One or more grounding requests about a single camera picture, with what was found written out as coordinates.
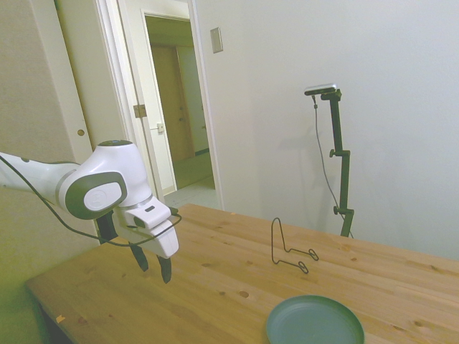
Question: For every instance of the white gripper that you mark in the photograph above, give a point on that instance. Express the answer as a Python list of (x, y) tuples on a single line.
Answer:
[(163, 242)]

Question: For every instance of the teal round plate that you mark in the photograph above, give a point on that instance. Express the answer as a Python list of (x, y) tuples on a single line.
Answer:
[(315, 322)]

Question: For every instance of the door latch plate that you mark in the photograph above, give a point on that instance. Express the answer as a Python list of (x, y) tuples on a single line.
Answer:
[(160, 127)]

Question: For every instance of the brass door hinge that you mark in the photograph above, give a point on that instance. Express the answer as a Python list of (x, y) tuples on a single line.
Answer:
[(140, 111)]

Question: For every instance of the white open door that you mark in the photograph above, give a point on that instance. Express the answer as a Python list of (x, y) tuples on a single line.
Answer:
[(152, 107)]

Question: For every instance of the brown wooden hallway door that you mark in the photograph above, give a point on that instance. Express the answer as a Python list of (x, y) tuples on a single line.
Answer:
[(172, 107)]

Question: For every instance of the cream door with round knob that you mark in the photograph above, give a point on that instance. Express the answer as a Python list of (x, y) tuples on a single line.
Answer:
[(82, 89)]

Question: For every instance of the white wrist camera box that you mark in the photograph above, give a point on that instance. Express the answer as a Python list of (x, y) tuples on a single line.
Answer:
[(148, 215)]

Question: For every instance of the white door frame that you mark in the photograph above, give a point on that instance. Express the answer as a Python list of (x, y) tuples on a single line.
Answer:
[(122, 71)]

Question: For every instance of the black camera stand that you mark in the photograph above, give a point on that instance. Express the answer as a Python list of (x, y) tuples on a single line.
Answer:
[(335, 122)]

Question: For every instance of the beige wall switch plate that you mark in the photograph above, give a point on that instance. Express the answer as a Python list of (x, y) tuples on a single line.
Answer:
[(216, 40)]

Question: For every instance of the silver exterior camera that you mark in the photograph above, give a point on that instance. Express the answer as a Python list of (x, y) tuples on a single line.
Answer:
[(321, 89)]

